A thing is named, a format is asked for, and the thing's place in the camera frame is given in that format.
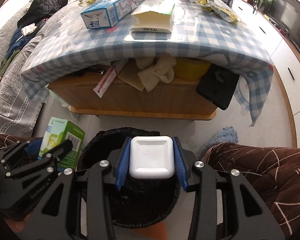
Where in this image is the white red toothpaste box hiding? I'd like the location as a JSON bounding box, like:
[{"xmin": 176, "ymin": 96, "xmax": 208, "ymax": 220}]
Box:
[{"xmin": 93, "ymin": 59, "xmax": 128, "ymax": 98}]

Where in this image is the pile of clothes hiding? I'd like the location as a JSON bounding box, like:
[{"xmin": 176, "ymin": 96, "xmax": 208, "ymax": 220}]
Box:
[{"xmin": 0, "ymin": 23, "xmax": 38, "ymax": 83}]

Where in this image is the blue white milk carton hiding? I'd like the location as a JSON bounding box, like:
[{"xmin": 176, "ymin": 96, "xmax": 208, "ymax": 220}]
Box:
[{"xmin": 81, "ymin": 0, "xmax": 139, "ymax": 29}]

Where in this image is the white tv cabinet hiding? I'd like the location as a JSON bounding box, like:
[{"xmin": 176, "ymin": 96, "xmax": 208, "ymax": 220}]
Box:
[{"xmin": 231, "ymin": 0, "xmax": 300, "ymax": 148}]

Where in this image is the black trash bin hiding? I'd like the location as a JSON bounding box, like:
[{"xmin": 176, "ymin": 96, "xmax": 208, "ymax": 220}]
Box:
[{"xmin": 77, "ymin": 127, "xmax": 181, "ymax": 229}]

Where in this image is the wooden coffee table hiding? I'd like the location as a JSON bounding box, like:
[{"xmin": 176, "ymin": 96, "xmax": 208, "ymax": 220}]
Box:
[{"xmin": 48, "ymin": 72, "xmax": 217, "ymax": 120}]

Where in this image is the cream cloth rag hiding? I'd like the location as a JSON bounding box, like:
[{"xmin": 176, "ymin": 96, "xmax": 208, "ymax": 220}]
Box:
[{"xmin": 138, "ymin": 54, "xmax": 177, "ymax": 92}]

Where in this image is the white green medicine box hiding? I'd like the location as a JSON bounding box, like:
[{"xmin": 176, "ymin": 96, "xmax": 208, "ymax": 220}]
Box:
[{"xmin": 130, "ymin": 0, "xmax": 175, "ymax": 34}]

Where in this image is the white plastic pill bottle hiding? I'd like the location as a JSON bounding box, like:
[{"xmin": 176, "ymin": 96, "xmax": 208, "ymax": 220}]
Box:
[{"xmin": 129, "ymin": 136, "xmax": 175, "ymax": 180}]

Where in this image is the black tablet case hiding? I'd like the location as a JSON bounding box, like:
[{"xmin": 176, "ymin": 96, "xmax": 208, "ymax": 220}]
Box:
[{"xmin": 196, "ymin": 64, "xmax": 240, "ymax": 111}]

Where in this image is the brown patterned trouser leg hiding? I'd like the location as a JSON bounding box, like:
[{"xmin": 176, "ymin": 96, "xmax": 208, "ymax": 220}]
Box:
[{"xmin": 200, "ymin": 142, "xmax": 300, "ymax": 239}]

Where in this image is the green white carton box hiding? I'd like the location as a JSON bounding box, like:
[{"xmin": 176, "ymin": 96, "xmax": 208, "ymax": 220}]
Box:
[{"xmin": 38, "ymin": 117, "xmax": 85, "ymax": 171}]

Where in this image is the yellow white snack wrapper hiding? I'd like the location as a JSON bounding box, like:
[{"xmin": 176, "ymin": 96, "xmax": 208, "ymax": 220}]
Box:
[{"xmin": 195, "ymin": 0, "xmax": 239, "ymax": 23}]

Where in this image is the yellow tape roll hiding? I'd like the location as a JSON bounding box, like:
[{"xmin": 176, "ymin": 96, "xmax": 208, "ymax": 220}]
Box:
[{"xmin": 174, "ymin": 57, "xmax": 211, "ymax": 81}]

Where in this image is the black flat screen television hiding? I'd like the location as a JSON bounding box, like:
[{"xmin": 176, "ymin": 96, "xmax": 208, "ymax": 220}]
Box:
[{"xmin": 270, "ymin": 0, "xmax": 300, "ymax": 52}]

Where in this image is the blue checkered tablecloth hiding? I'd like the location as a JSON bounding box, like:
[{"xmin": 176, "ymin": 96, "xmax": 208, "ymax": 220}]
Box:
[{"xmin": 20, "ymin": 0, "xmax": 273, "ymax": 122}]

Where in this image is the black quilted jacket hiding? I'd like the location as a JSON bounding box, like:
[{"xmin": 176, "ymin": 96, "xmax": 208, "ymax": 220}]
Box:
[{"xmin": 17, "ymin": 0, "xmax": 68, "ymax": 28}]

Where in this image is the blue fuzzy slipper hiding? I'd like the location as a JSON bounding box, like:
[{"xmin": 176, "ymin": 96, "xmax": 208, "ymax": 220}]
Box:
[{"xmin": 200, "ymin": 126, "xmax": 238, "ymax": 158}]

